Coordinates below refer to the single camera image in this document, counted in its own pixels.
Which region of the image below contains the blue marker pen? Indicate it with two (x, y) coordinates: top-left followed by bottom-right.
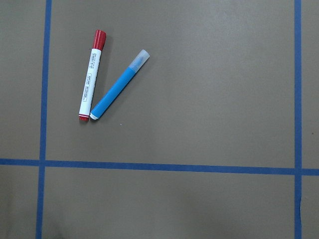
(90, 49), (150, 120)

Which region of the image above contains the red marker pen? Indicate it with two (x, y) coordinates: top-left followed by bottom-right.
(78, 29), (107, 121)

